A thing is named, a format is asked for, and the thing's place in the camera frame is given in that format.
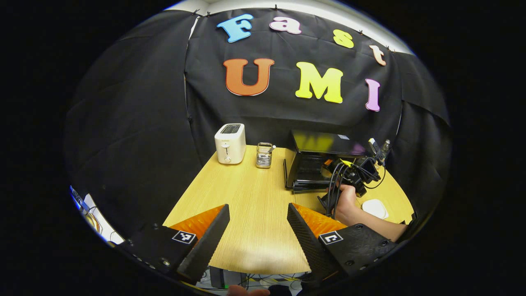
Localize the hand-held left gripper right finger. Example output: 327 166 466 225
286 203 398 283

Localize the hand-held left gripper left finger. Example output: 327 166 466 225
123 203 231 284

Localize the black electric oven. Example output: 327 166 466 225
284 129 370 193

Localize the small black box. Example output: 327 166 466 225
208 266 228 289

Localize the white square plate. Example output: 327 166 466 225
362 199 389 220

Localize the clear glass holder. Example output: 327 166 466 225
256 142 276 169

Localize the white toaster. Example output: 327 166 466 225
214 123 246 165

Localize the black backdrop cloth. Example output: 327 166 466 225
64 8 452 239

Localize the bundle of cables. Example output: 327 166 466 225
242 273 305 289

